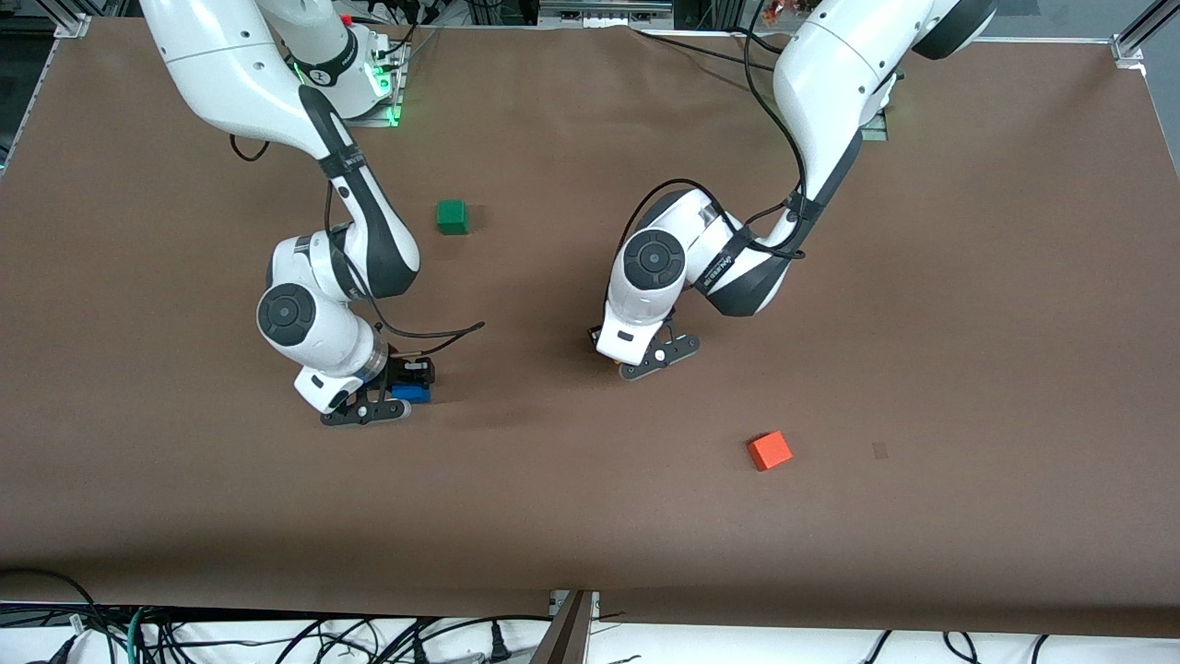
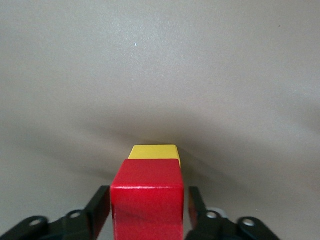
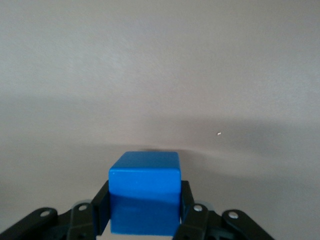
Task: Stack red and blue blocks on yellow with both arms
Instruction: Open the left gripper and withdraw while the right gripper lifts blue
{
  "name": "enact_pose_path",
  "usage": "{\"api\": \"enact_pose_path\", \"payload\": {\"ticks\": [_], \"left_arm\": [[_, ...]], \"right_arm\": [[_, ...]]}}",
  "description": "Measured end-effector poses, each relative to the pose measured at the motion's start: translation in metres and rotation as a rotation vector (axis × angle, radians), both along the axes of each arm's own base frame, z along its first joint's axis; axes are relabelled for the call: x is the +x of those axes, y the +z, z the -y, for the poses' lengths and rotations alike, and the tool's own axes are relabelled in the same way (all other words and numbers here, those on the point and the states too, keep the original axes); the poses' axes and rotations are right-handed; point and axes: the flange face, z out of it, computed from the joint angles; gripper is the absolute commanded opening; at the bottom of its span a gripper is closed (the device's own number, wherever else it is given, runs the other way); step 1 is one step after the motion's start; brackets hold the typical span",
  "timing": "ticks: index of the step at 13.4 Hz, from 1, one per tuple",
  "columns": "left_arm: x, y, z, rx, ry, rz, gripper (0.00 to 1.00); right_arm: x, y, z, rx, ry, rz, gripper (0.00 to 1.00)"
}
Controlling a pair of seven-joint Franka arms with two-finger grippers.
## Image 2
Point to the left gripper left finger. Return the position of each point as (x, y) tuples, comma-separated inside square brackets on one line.
[(97, 215)]

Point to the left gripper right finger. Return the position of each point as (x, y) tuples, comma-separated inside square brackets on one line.
[(202, 225)]

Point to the red wooden block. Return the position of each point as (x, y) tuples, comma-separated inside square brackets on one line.
[(147, 200)]

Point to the yellow wooden block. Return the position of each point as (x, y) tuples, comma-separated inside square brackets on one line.
[(153, 151)]

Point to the brown paper table cover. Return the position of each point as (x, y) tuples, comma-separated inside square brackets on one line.
[(160, 75)]

